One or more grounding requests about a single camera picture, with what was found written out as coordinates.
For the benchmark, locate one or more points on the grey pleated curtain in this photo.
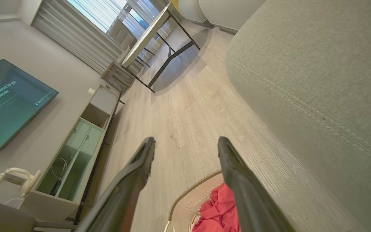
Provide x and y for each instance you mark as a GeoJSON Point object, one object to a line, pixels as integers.
{"type": "Point", "coordinates": [72, 35]}

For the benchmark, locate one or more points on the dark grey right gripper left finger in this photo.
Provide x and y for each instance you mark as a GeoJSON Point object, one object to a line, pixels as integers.
{"type": "Point", "coordinates": [124, 193]}

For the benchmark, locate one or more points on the beige chair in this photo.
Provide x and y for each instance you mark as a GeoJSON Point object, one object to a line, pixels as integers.
{"type": "Point", "coordinates": [121, 33]}

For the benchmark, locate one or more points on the white wall socket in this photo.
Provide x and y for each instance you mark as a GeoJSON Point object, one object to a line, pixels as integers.
{"type": "Point", "coordinates": [91, 91]}

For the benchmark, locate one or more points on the white open television cabinet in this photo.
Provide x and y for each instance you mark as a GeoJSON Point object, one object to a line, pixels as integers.
{"type": "Point", "coordinates": [76, 154]}

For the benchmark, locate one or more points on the grey fabric sofa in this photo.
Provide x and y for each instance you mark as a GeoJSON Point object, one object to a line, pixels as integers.
{"type": "Point", "coordinates": [317, 80]}

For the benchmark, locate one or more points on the window with sheer curtain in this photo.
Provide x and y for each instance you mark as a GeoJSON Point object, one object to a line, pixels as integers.
{"type": "Point", "coordinates": [101, 13]}

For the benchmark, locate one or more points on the flat screen television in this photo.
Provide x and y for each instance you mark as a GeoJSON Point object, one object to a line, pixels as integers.
{"type": "Point", "coordinates": [8, 103]}

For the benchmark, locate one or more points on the white rounded armchair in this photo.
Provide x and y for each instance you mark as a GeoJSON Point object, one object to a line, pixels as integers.
{"type": "Point", "coordinates": [190, 9]}
{"type": "Point", "coordinates": [229, 13]}

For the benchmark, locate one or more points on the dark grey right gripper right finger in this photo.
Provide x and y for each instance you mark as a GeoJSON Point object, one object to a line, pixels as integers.
{"type": "Point", "coordinates": [250, 199]}

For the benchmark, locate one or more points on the beige perforated laundry basket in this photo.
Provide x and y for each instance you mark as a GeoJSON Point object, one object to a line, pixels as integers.
{"type": "Point", "coordinates": [192, 201]}

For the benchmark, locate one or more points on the white table with black legs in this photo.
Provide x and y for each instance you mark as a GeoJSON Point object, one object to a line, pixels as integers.
{"type": "Point", "coordinates": [147, 37]}

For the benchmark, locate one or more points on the red garment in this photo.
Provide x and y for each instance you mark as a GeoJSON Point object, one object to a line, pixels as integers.
{"type": "Point", "coordinates": [219, 212]}

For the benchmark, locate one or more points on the white bracket-shaped device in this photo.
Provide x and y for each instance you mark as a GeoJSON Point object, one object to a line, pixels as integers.
{"type": "Point", "coordinates": [21, 178]}

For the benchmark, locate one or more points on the small wooden slatted rack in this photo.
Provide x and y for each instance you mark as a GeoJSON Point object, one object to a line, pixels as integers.
{"type": "Point", "coordinates": [118, 76]}

